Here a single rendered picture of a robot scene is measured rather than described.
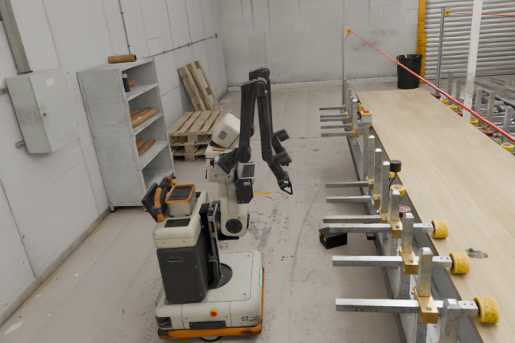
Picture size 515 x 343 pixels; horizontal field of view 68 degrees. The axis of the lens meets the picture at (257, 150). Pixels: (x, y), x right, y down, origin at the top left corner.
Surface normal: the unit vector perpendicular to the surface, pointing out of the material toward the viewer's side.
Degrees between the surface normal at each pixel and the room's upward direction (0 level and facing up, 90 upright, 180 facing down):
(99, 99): 90
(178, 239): 90
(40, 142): 90
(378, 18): 90
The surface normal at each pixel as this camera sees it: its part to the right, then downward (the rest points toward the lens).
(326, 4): -0.13, 0.35
